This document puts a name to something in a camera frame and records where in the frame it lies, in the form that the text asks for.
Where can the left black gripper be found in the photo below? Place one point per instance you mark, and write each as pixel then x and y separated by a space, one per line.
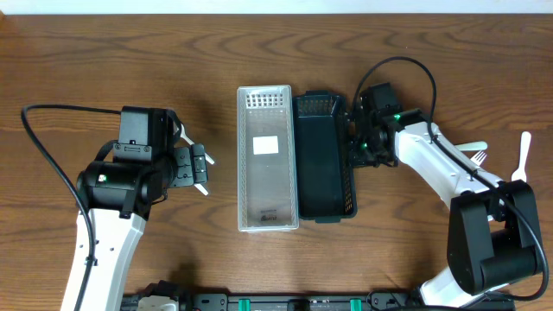
pixel 199 164

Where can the clear plastic basket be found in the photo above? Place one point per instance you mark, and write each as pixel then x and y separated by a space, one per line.
pixel 267 179

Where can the white plastic spoon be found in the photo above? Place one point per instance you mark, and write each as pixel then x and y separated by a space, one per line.
pixel 520 171
pixel 202 189
pixel 187 139

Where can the black plastic basket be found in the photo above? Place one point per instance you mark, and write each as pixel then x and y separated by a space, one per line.
pixel 325 179

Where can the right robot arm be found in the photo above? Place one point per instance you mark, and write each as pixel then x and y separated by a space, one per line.
pixel 494 236

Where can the white plastic fork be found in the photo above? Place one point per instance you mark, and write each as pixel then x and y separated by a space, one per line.
pixel 472 146
pixel 479 158

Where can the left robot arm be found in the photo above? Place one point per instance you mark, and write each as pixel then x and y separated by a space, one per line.
pixel 117 193

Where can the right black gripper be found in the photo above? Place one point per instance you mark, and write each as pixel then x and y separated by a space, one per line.
pixel 357 141

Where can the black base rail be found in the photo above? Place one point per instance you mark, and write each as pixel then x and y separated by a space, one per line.
pixel 169 296

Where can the white plastic fork top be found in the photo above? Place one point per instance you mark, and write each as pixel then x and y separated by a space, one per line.
pixel 472 146

